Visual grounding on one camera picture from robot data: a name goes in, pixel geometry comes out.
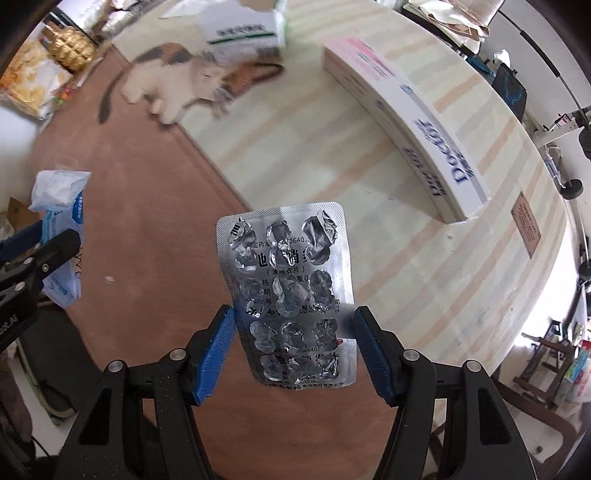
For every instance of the dark wooden chair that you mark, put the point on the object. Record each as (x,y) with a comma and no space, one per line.
(540,415)

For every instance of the cat print tablecloth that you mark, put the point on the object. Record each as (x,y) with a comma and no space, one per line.
(323,184)

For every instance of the blue plastic packet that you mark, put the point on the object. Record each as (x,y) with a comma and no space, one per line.
(60,203)

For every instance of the curl bar with plates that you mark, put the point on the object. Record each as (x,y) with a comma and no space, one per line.
(572,189)

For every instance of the open white green carton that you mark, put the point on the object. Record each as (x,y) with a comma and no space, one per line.
(240,37)

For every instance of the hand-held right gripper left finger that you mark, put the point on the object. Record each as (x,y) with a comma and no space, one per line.
(214,355)

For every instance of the brown label plate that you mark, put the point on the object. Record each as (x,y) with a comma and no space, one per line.
(526,226)

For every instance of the white trash bin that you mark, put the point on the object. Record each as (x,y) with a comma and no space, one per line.
(51,350)

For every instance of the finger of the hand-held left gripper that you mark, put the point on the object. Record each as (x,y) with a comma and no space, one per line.
(21,240)
(60,249)

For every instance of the cardboard box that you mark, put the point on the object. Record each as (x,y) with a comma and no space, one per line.
(18,212)

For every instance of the light blue printed box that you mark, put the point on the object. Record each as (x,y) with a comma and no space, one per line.
(577,374)

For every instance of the long white toothpaste box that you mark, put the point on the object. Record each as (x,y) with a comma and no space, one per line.
(415,129)

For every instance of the golden bottle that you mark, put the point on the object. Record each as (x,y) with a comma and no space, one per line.
(69,48)

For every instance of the black blue bench pad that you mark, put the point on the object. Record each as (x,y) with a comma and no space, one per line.
(510,90)

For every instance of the silver blister pack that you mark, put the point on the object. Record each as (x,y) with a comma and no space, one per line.
(286,277)

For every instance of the yellow snack bag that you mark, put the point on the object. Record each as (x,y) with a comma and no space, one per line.
(27,83)

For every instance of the white weight bench rack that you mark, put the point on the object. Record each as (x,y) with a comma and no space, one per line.
(554,131)

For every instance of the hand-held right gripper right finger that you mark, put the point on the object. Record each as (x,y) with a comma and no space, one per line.
(374,355)

